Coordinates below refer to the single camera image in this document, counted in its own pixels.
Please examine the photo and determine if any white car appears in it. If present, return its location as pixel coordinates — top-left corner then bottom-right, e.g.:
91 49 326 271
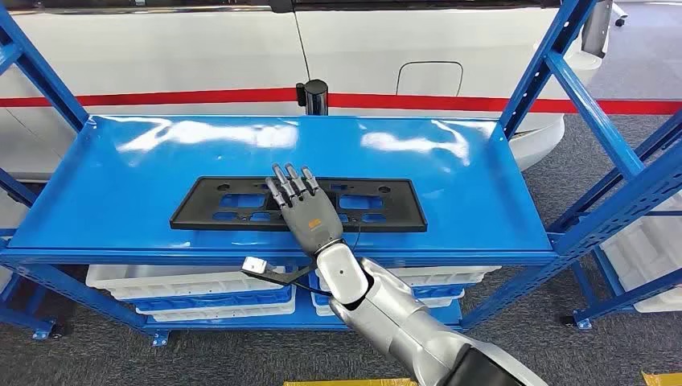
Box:
0 0 614 183

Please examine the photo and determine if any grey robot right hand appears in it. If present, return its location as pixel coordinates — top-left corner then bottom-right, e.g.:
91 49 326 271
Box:
265 163 345 256

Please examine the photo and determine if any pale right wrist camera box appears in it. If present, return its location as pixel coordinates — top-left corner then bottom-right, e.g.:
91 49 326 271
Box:
242 257 273 277

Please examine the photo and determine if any black plastic plate frame part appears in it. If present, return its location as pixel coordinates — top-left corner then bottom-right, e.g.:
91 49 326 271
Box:
169 175 429 234

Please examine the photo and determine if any black stanchion post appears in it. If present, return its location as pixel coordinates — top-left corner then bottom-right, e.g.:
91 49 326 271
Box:
295 78 330 117

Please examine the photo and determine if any red barrier belt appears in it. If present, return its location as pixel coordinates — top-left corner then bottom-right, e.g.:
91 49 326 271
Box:
0 88 682 116

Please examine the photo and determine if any blue plastic bin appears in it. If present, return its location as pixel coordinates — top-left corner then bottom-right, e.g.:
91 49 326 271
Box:
133 285 294 313
309 271 466 307

